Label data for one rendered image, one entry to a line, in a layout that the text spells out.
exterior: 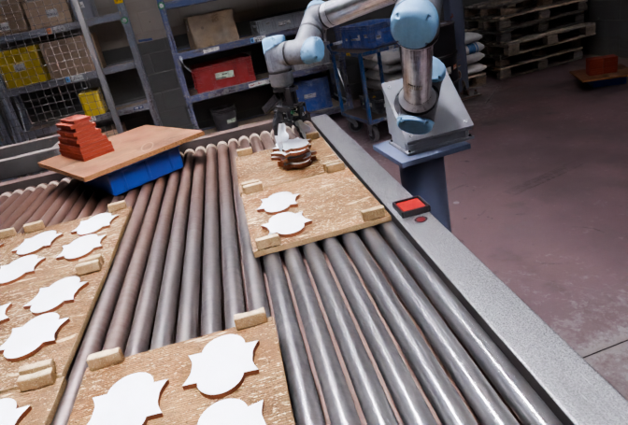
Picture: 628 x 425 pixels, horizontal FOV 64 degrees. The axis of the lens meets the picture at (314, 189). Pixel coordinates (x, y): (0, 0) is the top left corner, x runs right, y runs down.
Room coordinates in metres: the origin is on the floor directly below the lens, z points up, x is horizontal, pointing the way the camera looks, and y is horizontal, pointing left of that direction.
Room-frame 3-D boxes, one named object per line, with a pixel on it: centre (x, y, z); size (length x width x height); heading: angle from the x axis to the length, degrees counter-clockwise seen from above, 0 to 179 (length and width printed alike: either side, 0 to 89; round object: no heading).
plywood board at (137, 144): (2.03, 0.74, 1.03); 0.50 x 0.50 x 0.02; 41
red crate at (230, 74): (5.80, 0.74, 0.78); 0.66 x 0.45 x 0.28; 102
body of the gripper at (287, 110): (1.63, 0.02, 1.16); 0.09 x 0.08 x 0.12; 39
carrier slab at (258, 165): (1.72, 0.08, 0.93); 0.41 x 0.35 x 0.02; 6
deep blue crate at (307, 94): (6.00, -0.15, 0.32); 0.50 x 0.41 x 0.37; 98
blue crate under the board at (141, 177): (1.98, 0.70, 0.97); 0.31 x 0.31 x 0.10; 41
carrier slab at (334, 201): (1.31, 0.03, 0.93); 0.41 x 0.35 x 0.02; 7
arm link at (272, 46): (1.63, 0.03, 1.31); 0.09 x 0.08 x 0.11; 57
